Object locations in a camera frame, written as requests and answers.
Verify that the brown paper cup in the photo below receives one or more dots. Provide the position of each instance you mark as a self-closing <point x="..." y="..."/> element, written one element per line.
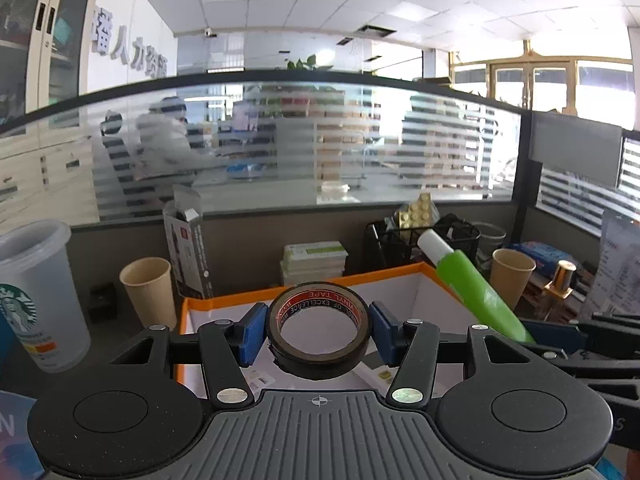
<point x="150" y="300"/>
<point x="510" y="280"/>

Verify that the tall cardboard carton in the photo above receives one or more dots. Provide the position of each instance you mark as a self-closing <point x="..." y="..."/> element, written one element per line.
<point x="190" y="260"/>

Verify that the gold metal cylinder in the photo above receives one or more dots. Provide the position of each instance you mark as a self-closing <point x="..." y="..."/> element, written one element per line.
<point x="562" y="277"/>

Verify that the orange cardboard box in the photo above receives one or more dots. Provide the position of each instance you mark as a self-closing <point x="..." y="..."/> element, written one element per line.
<point x="395" y="290"/>

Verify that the printed paper sheet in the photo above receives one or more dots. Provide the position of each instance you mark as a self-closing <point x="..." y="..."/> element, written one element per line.
<point x="620" y="270"/>

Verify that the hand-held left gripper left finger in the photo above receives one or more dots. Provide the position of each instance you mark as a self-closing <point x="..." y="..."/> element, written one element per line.
<point x="252" y="332"/>

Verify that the black tape roll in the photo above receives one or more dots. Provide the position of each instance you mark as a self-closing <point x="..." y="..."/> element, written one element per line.
<point x="320" y="366"/>

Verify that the beige glass door cabinet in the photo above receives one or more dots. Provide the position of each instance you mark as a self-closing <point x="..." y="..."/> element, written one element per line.
<point x="45" y="60"/>

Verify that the ceiling security camera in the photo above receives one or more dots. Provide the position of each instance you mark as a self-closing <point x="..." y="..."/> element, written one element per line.
<point x="211" y="33"/>

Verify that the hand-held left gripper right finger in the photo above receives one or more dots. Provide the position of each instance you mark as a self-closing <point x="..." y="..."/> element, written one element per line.
<point x="382" y="332"/>

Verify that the blue red printed desk mat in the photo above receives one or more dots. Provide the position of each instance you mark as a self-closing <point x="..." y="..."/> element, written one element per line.
<point x="15" y="435"/>

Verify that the wooden rack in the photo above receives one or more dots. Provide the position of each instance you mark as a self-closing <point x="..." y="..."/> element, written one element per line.
<point x="537" y="292"/>

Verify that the grey partition panel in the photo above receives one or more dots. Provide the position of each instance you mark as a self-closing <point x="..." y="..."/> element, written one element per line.
<point x="575" y="147"/>

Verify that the black mesh desk organizer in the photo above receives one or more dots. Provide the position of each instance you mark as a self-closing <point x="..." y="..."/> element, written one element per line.
<point x="395" y="250"/>

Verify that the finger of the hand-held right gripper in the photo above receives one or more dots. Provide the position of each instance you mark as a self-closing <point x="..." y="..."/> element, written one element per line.
<point x="610" y="380"/>
<point x="600" y="335"/>

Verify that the green tube with white cap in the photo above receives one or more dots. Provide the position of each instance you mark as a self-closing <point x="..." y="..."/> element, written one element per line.
<point x="465" y="285"/>

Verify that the blue tissue pack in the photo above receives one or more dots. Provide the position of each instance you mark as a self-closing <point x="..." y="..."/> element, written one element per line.
<point x="540" y="255"/>

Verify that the green potted plant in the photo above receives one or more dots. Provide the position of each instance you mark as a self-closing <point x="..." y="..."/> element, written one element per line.
<point x="305" y="63"/>

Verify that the striped glass partition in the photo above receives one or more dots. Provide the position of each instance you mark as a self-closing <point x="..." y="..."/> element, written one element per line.
<point x="300" y="160"/>

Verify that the yellow blister pack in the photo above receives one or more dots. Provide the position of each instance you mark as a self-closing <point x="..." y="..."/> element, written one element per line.
<point x="415" y="212"/>

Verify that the white green flat box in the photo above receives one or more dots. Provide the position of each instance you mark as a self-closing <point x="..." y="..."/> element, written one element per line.
<point x="315" y="251"/>

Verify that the blue plastic bag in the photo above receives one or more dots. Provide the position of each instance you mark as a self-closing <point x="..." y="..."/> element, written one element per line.
<point x="4" y="345"/>

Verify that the stack of white green boxes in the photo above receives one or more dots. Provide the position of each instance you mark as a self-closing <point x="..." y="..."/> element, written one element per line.
<point x="310" y="274"/>

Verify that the small black object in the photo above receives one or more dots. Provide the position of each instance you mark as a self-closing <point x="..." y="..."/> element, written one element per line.
<point x="103" y="301"/>

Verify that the translucent plastic cup green logo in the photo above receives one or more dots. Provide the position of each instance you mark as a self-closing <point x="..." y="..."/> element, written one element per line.
<point x="45" y="280"/>

